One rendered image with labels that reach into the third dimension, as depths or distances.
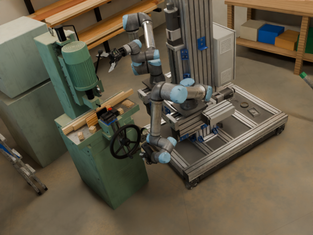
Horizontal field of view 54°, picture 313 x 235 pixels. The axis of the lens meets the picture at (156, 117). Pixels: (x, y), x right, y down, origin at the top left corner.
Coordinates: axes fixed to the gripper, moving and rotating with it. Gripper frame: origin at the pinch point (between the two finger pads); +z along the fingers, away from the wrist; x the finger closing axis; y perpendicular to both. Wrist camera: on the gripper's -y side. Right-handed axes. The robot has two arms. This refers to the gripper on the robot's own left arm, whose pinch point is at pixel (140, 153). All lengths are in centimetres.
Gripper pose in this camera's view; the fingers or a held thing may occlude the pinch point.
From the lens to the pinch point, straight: 238.4
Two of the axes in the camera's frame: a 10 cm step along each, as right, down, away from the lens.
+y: 4.7, 8.5, 2.3
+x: 7.2, -5.2, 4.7
